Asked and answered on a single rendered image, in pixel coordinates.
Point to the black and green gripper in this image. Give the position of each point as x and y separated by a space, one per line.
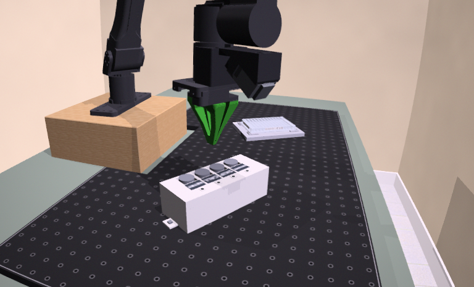
213 106

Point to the white well plate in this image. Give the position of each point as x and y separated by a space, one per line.
267 125

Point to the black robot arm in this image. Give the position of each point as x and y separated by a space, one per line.
254 23

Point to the white button panel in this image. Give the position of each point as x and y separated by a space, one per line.
202 196

